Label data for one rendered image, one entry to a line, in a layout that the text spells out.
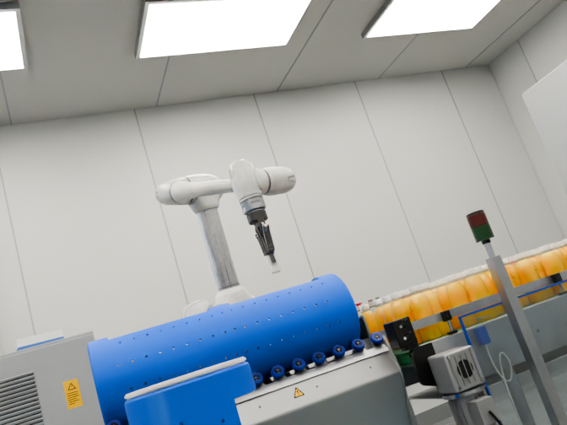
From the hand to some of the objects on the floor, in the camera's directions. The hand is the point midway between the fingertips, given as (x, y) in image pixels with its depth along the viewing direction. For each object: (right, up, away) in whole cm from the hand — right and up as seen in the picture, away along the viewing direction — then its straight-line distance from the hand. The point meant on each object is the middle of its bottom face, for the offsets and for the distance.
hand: (273, 263), depth 208 cm
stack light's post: (+107, -98, -41) cm, 151 cm away
